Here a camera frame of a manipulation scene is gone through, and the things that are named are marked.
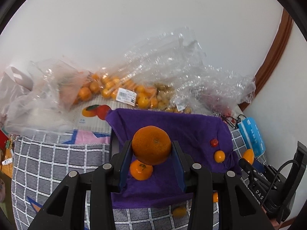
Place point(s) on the blue tissue pack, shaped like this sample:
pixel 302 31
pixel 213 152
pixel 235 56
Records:
pixel 253 136

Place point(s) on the purple towel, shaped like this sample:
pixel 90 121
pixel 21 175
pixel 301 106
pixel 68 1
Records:
pixel 191 129

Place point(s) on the grey checked star blanket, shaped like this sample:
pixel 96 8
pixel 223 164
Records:
pixel 43 158

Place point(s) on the fruit-printed cardboard box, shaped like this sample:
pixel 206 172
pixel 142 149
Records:
pixel 93 117

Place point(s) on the large orange mandarin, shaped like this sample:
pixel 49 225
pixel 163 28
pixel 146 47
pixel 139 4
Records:
pixel 141 170
pixel 151 146

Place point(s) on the white tube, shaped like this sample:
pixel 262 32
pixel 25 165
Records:
pixel 6 161

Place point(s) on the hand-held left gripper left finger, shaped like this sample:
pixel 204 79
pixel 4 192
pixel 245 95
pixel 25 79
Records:
pixel 126 167

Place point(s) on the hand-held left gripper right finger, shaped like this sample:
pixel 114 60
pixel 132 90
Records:
pixel 178 172

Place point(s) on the clear bag of mandarins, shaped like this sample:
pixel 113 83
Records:
pixel 55 86

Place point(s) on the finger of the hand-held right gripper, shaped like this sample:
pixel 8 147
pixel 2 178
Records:
pixel 259 165
pixel 251 175

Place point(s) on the white printed plastic bag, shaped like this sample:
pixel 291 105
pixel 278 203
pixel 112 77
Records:
pixel 14 88

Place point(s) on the brown wooden door frame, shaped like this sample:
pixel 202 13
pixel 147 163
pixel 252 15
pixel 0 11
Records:
pixel 271 60

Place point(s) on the clear bag of longans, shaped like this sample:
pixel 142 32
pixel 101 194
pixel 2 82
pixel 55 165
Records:
pixel 165 92

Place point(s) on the wooden nightstand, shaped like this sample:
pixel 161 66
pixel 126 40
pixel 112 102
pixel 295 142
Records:
pixel 6 170

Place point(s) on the black-rimmed tray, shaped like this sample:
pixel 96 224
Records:
pixel 114 141

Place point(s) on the small orange kumquat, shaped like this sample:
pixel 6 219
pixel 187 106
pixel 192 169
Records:
pixel 215 196
pixel 219 156
pixel 248 155
pixel 179 212

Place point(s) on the red cherry tomato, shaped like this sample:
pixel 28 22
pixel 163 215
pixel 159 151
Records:
pixel 214 142

